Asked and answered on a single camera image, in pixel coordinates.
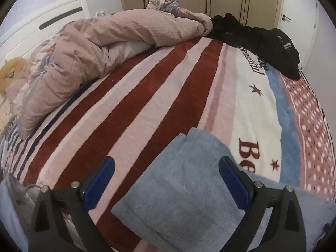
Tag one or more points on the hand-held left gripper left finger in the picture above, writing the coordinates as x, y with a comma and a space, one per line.
101, 181

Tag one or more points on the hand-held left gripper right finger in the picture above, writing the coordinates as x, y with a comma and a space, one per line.
233, 186

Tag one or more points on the grey-blue pants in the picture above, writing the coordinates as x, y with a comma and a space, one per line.
178, 189

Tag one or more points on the striped printed blanket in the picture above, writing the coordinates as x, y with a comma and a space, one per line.
162, 97

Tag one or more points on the beige lace pillow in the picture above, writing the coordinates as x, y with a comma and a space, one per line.
4, 118

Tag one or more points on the pink quilt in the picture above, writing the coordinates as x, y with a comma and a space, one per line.
105, 39

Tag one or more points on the yellow plush toy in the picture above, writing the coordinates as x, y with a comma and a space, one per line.
10, 71

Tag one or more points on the black clothes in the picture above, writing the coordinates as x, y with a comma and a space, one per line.
252, 39

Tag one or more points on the white bed headboard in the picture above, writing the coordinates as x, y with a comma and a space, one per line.
39, 21

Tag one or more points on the white door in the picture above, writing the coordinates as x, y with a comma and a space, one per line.
299, 18

